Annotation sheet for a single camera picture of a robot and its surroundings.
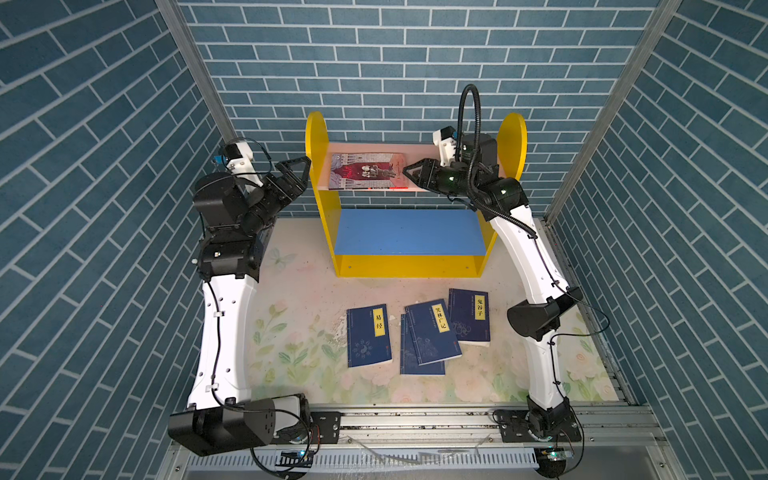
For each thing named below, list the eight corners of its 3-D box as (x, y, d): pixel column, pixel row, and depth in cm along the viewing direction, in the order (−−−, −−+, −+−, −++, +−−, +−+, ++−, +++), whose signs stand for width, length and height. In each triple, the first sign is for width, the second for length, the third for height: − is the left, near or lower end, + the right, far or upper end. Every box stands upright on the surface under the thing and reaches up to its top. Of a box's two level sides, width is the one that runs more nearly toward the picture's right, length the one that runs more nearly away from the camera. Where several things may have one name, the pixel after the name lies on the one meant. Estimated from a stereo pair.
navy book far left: (348, 367, 85) (347, 365, 84) (346, 312, 97) (346, 309, 95) (392, 361, 87) (392, 359, 85) (386, 307, 98) (385, 304, 96)
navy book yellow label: (418, 366, 85) (419, 363, 84) (404, 308, 97) (404, 305, 95) (462, 356, 87) (463, 354, 86) (443, 301, 99) (443, 298, 97)
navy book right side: (452, 346, 90) (454, 343, 88) (446, 292, 102) (447, 288, 100) (496, 346, 90) (498, 343, 88) (485, 292, 102) (486, 288, 100)
